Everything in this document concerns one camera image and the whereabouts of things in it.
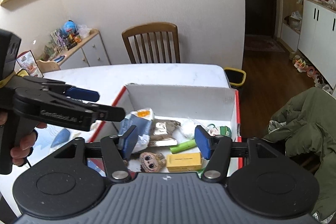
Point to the blue globe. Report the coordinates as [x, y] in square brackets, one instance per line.
[68, 28]

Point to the olive green jacket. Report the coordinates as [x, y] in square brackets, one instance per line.
[307, 125]

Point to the green tube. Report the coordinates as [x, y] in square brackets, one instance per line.
[183, 146]

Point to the silver foil packet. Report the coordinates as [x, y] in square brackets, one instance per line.
[161, 133]

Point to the white wall cabinet unit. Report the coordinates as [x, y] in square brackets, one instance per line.
[308, 26]

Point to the yellow black trash bin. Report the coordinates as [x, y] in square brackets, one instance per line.
[236, 77]

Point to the pair of children's shoes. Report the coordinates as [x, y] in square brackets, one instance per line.
[300, 64]

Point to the yellow small box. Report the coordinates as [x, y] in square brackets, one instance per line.
[184, 162]

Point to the blonde doll head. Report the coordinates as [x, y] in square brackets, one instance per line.
[152, 162]

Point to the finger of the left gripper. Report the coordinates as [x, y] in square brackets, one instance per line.
[107, 113]
[82, 94]

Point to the white plastic bag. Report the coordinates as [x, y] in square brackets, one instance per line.
[187, 127]

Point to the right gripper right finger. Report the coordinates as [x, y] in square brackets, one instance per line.
[216, 150]

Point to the red printed paper bag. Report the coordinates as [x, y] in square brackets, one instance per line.
[27, 61]

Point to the brown wooden chair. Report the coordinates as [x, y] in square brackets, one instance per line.
[155, 42]

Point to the person's left hand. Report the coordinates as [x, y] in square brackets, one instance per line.
[20, 153]

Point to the white wooden sideboard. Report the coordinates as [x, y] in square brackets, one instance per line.
[90, 52]

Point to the blue white tissue pack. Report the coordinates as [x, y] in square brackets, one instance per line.
[139, 126]

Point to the green haired cartoon badge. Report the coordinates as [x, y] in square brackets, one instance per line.
[214, 130]

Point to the red and white cardboard box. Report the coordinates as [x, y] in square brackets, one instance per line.
[207, 105]

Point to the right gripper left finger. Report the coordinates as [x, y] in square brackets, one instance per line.
[115, 150]

